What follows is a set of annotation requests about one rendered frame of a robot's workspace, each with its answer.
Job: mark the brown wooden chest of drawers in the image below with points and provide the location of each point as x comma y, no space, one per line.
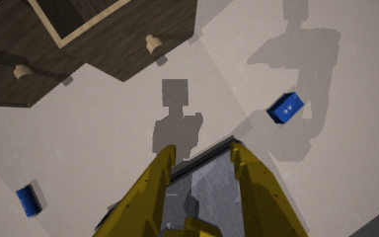
43,94

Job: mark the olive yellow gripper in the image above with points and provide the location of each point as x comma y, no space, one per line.
266,210

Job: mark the blue battery with grey end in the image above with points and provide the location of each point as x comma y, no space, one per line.
28,202

